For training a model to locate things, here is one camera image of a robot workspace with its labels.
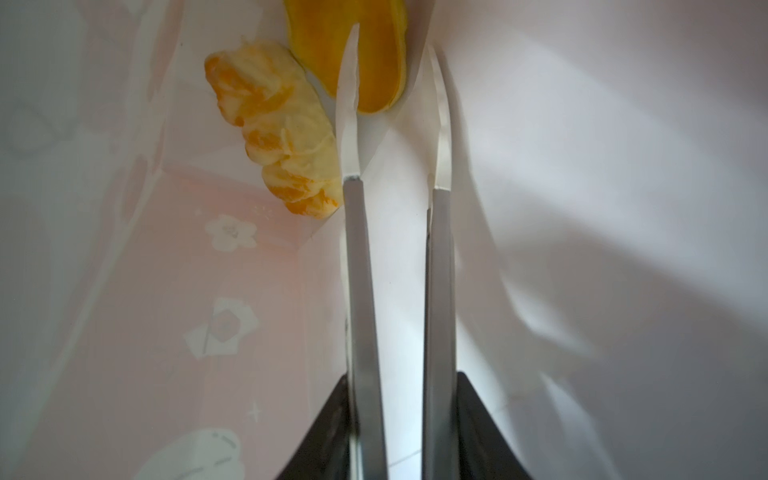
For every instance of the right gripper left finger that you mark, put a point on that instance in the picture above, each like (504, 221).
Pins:
(367, 440)

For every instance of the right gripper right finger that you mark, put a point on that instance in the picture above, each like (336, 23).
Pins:
(440, 457)

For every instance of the white and red paper bag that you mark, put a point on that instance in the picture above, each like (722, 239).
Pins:
(163, 316)

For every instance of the pale yellow fake pastry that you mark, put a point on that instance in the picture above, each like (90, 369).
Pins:
(262, 90)

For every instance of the yellow-orange fake bun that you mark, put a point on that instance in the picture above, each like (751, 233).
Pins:
(318, 31)

